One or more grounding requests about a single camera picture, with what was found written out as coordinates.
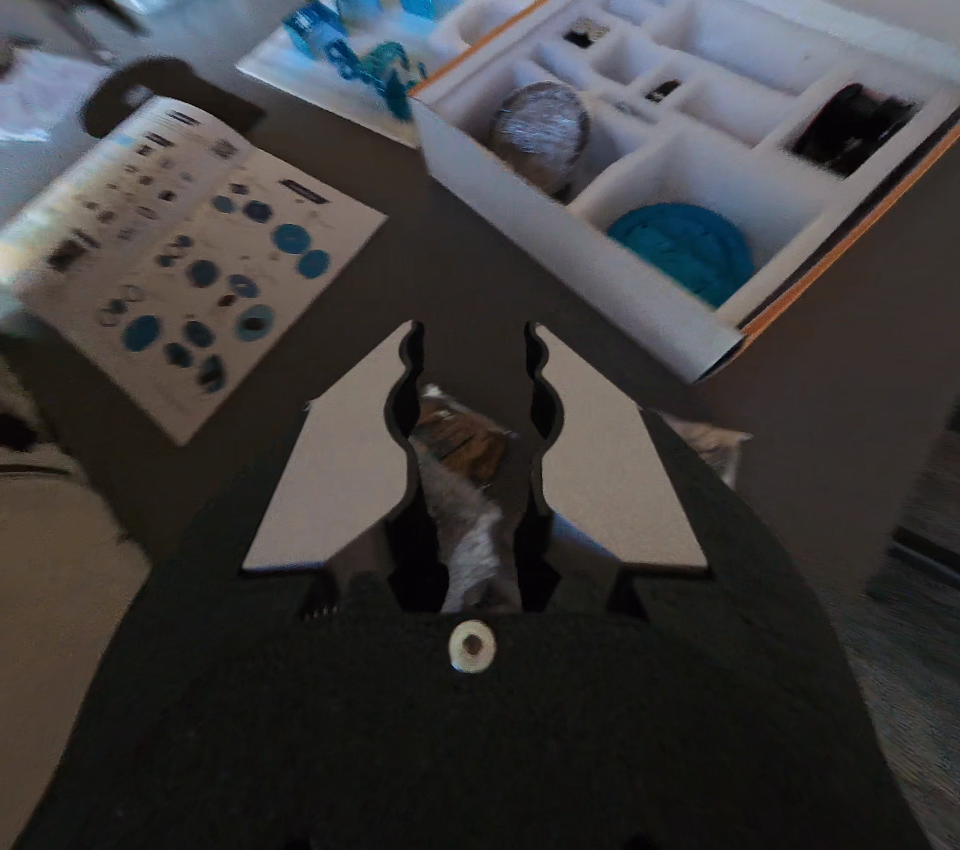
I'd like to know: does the white and orange cardboard box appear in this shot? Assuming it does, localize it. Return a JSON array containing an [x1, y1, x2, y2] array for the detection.
[[408, 0, 960, 386]]

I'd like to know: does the black part with wires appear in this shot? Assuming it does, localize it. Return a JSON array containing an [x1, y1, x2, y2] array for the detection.
[[787, 83, 920, 179]]

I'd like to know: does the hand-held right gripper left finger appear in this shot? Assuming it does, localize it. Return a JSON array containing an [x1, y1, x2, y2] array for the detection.
[[241, 321, 451, 614]]

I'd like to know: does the white user manual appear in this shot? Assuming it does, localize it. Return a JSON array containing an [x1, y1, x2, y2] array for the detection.
[[0, 96, 390, 447]]

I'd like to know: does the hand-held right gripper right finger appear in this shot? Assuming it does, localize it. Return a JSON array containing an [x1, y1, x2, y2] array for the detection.
[[517, 321, 711, 614]]

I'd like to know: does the blue round metal plate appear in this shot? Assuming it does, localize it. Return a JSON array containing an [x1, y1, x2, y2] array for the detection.
[[606, 201, 755, 309]]

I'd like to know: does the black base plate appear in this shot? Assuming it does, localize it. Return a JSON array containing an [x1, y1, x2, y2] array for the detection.
[[81, 56, 267, 142]]

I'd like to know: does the silver foil bag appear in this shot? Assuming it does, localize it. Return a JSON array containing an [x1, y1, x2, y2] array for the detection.
[[412, 385, 519, 487]]

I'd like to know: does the white foam sheet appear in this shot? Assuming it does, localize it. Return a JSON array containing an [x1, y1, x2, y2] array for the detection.
[[236, 0, 549, 149]]

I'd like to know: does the dark round metal part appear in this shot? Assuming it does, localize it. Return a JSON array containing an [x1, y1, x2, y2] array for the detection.
[[489, 81, 590, 191]]

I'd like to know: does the black lanyard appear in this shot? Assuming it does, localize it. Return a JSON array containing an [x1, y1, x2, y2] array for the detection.
[[0, 415, 84, 479]]

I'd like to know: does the bubble wrap package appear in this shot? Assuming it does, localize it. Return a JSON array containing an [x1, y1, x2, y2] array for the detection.
[[420, 460, 526, 611]]

